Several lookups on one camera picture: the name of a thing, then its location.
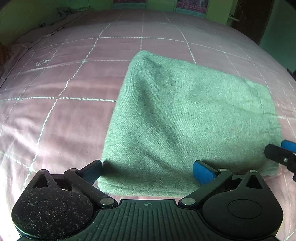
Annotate light green pants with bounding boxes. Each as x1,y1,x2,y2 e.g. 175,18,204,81
98,51,282,197

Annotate pink checked bedsheet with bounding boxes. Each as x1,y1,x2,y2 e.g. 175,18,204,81
1,9,295,240

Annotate dark wooden door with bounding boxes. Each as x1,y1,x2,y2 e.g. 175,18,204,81
230,0,274,44

